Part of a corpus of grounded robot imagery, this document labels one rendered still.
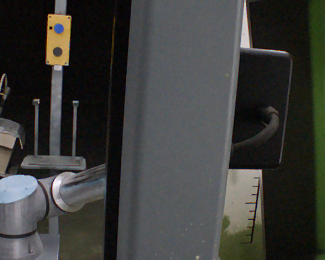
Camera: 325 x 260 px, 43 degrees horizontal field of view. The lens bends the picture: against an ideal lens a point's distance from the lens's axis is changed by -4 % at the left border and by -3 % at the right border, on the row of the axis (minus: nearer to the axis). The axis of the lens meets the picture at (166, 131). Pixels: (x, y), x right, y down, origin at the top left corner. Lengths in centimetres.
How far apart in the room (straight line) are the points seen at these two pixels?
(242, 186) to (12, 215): 136
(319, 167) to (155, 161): 183
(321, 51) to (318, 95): 19
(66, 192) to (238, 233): 128
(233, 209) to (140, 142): 226
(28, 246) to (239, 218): 132
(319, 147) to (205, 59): 180
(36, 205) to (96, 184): 27
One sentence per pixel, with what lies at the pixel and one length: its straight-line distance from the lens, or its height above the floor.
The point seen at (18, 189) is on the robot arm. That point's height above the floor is 90.
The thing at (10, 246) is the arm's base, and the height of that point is 70.
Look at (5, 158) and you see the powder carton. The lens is 364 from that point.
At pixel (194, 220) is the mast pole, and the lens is 22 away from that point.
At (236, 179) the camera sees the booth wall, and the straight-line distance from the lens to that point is 240.
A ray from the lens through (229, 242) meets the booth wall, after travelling 253.
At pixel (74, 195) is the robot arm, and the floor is 89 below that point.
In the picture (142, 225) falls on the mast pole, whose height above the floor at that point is 130.
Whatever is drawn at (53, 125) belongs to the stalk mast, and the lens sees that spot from 237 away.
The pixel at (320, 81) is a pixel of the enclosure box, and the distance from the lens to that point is 193.
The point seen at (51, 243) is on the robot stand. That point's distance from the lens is 171.
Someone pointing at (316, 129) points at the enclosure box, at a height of 111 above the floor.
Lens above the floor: 138
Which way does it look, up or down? 10 degrees down
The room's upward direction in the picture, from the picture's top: 4 degrees clockwise
